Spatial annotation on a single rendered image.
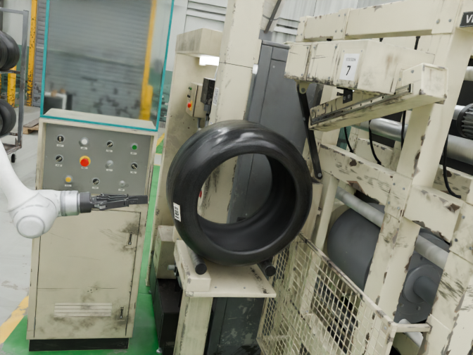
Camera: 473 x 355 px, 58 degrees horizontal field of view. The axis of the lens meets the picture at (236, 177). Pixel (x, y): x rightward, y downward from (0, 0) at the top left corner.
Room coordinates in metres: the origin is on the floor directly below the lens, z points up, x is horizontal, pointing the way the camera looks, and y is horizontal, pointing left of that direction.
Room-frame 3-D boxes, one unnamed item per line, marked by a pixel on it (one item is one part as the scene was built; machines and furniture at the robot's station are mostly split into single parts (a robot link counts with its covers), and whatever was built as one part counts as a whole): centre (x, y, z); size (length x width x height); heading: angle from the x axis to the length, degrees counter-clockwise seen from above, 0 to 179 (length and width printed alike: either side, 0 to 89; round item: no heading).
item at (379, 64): (1.63, -0.33, 1.71); 0.61 x 0.25 x 0.15; 18
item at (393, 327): (1.54, -0.39, 0.65); 0.90 x 0.02 x 0.70; 18
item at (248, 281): (1.66, -0.01, 0.80); 0.37 x 0.36 x 0.02; 108
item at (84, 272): (2.20, 0.75, 0.63); 0.56 x 0.41 x 1.27; 108
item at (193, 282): (1.62, 0.12, 0.83); 0.36 x 0.09 x 0.06; 18
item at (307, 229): (1.99, -0.30, 1.05); 0.20 x 0.15 x 0.30; 18
